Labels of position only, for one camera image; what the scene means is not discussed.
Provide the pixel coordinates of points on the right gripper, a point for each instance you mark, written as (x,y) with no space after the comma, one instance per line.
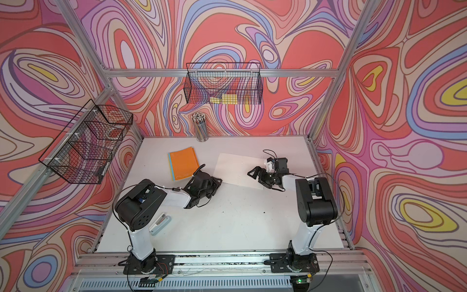
(262,180)

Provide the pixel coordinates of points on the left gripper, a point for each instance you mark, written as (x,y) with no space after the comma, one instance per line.
(215,184)

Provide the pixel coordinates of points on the remaining cream lined notebook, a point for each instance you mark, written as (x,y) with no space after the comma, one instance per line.
(183,163)

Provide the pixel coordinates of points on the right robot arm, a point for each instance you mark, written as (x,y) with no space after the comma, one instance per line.
(316,208)

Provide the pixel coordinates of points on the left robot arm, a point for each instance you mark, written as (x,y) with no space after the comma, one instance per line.
(136,209)

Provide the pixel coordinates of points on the metal pen cup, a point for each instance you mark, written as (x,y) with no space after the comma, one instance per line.
(199,120)

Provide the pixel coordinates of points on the light blue white stapler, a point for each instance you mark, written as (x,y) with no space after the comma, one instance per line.
(161,222)

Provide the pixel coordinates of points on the yellow sticky notes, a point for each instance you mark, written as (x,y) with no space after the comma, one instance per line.
(225,99)

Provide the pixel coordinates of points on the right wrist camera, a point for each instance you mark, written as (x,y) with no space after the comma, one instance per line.
(270,165)

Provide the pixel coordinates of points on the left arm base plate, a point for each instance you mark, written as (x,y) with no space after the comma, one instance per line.
(161,264)

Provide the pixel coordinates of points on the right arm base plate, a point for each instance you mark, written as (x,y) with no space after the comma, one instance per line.
(291,263)

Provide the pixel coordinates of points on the black wire basket back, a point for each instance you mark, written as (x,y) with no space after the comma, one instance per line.
(212,79)

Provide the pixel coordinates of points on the black wire basket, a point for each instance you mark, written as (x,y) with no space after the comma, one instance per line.
(212,79)
(84,150)

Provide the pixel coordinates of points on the black wire basket left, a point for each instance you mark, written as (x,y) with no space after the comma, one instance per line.
(84,150)

